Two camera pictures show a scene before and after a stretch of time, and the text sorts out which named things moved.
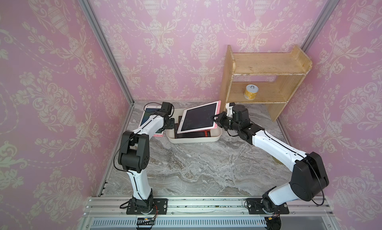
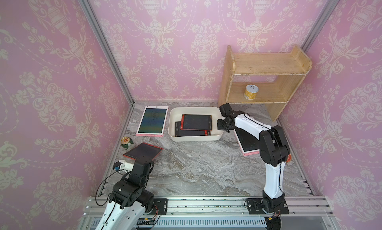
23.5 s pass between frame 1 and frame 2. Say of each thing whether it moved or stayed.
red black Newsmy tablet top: moved
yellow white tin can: stayed
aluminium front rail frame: stayed
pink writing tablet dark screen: moved
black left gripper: moved
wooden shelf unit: stayed
